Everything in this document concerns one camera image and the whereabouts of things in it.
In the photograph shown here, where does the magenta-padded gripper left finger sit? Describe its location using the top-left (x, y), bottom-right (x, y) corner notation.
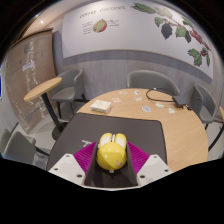
top-left (48, 141), bottom-right (101, 187)

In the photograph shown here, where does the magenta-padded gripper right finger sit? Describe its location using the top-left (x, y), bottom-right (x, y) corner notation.
top-left (124, 141), bottom-right (174, 187)

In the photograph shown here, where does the yellow computer mouse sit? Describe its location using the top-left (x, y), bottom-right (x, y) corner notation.
top-left (96, 132), bottom-right (128, 172)

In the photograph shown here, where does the black mouse pad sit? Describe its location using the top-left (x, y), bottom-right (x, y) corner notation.
top-left (46, 112), bottom-right (168, 172)

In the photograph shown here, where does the grey upholstered chair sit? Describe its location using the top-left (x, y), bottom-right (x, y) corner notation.
top-left (189, 83), bottom-right (218, 130)
top-left (49, 68), bottom-right (89, 118)
top-left (126, 69), bottom-right (181, 98)
top-left (0, 128), bottom-right (51, 166)

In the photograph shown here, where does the small white card box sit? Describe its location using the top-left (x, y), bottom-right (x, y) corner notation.
top-left (90, 99), bottom-right (113, 114)

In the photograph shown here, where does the flat black device box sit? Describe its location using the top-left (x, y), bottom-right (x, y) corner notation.
top-left (172, 94), bottom-right (192, 109)

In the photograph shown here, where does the black cable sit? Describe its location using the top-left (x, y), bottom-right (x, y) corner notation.
top-left (145, 87), bottom-right (178, 103)

